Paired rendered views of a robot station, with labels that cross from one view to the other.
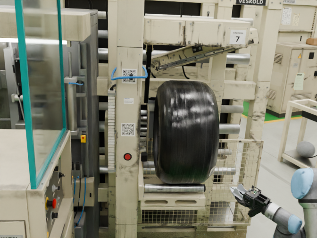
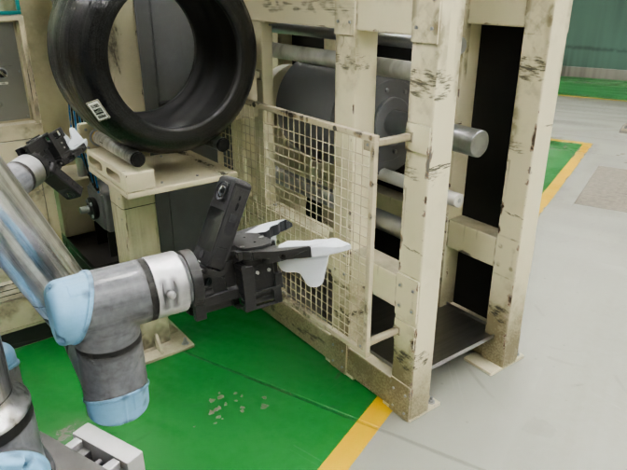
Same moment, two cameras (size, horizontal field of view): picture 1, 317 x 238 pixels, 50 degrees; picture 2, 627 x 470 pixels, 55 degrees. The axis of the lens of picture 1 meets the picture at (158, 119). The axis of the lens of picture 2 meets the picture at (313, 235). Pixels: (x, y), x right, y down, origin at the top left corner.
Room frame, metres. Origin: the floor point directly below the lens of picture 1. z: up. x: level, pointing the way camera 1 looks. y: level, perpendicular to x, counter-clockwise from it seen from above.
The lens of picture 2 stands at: (1.23, -1.98, 1.38)
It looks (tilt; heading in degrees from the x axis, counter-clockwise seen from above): 23 degrees down; 58
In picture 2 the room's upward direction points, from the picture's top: straight up
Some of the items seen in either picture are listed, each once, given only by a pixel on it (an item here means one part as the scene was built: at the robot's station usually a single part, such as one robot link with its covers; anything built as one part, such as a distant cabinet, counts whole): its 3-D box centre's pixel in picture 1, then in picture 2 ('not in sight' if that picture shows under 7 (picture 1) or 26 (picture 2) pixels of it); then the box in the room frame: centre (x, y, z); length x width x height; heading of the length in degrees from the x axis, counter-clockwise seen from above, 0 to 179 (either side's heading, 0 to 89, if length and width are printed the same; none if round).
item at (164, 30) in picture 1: (194, 31); not in sight; (2.12, -0.19, 1.71); 0.61 x 0.25 x 0.15; 95
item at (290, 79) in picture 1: (292, 79); not in sight; (6.18, -2.40, 0.62); 0.91 x 0.58 x 1.25; 117
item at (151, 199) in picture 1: (172, 198); (118, 167); (1.67, -0.10, 0.83); 0.36 x 0.09 x 0.06; 95
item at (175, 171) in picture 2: (169, 190); (161, 171); (1.81, -0.09, 0.80); 0.37 x 0.36 x 0.02; 5
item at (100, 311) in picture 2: not in sight; (101, 304); (1.34, -1.34, 1.04); 0.11 x 0.08 x 0.09; 1
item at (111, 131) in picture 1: (112, 131); not in sight; (1.73, 0.25, 1.19); 0.05 x 0.04 x 0.48; 5
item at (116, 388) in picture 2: not in sight; (110, 366); (1.34, -1.33, 0.94); 0.11 x 0.08 x 0.11; 91
